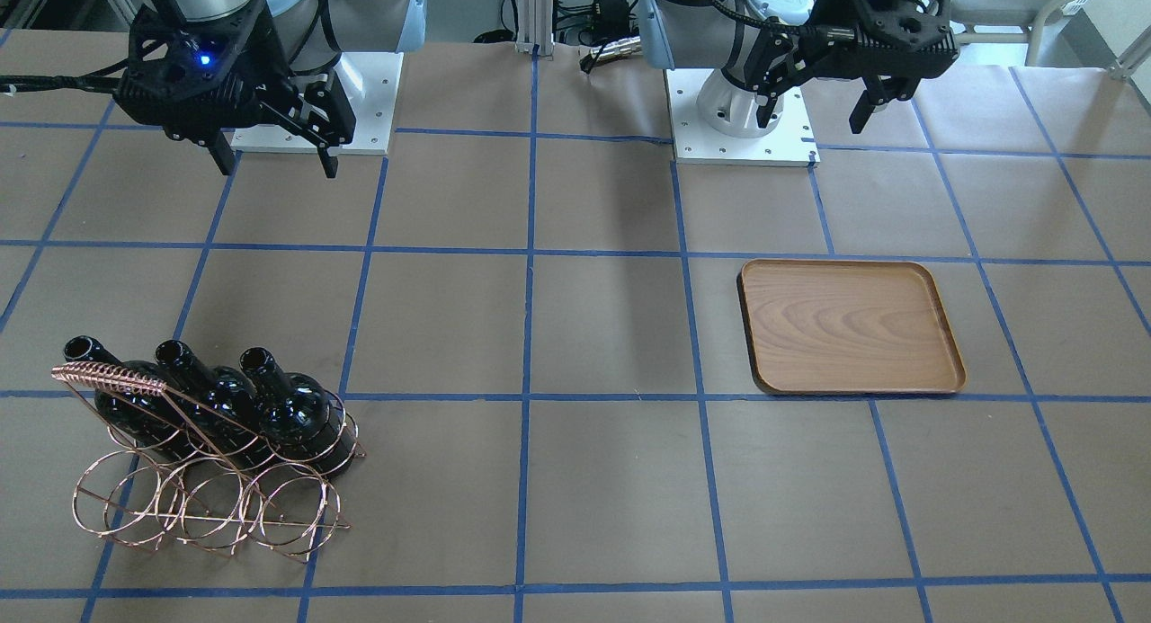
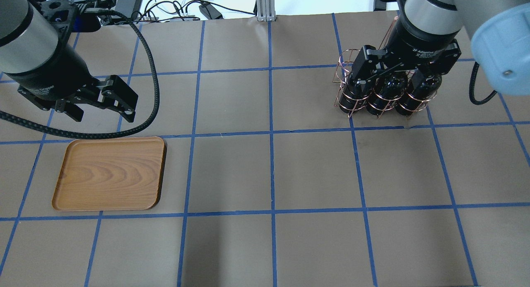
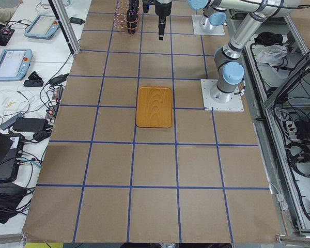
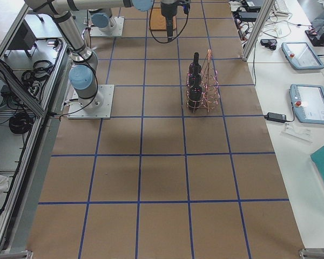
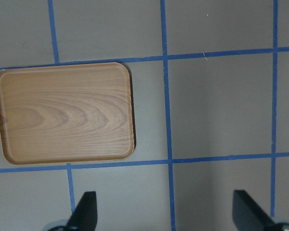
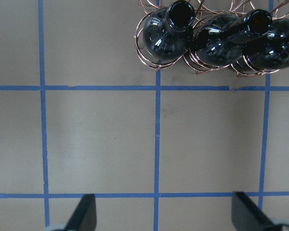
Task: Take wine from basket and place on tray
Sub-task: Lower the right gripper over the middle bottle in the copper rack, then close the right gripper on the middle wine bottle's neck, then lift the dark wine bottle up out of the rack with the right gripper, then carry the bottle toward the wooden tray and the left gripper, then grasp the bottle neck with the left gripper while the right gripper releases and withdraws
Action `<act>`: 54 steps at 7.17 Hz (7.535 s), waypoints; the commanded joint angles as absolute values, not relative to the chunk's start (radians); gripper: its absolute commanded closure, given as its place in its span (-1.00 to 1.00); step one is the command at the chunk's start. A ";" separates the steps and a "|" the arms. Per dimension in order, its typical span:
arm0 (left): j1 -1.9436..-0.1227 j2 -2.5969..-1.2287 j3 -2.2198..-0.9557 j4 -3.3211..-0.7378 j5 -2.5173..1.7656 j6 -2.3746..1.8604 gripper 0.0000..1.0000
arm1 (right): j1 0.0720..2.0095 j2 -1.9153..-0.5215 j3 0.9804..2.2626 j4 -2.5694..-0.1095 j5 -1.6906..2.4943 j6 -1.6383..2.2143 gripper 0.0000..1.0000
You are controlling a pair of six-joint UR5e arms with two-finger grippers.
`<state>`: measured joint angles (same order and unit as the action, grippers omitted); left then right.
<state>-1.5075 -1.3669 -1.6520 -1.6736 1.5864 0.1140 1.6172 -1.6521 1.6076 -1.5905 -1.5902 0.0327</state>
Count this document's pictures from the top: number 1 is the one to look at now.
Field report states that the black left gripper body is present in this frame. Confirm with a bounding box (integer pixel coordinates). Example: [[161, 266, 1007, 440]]
[[755, 0, 960, 107]]

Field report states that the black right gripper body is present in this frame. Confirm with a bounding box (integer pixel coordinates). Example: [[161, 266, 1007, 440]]
[[115, 0, 356, 147]]

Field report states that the black wine bottle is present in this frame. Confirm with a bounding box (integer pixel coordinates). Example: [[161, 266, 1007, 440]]
[[239, 347, 356, 479], [63, 335, 198, 462], [155, 340, 272, 472]]

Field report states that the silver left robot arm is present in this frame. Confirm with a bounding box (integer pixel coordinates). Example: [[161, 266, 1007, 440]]
[[638, 0, 960, 138]]

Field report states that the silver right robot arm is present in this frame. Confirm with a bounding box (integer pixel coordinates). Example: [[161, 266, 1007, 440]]
[[112, 0, 427, 178]]

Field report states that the wooden tray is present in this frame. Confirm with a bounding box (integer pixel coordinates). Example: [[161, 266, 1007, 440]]
[[737, 258, 968, 395]]

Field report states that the white chair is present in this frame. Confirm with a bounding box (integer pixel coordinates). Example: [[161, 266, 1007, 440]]
[[950, 0, 1151, 79]]

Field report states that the black power adapter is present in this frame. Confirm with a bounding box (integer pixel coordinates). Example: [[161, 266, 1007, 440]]
[[589, 0, 632, 41]]

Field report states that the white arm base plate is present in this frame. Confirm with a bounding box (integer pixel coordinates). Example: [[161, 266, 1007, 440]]
[[231, 52, 406, 155], [665, 67, 821, 167]]

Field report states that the aluminium frame post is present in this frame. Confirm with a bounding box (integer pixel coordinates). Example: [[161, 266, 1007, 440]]
[[513, 0, 556, 60]]

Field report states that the copper wire wine rack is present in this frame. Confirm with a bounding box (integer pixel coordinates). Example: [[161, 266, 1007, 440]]
[[51, 364, 367, 564]]

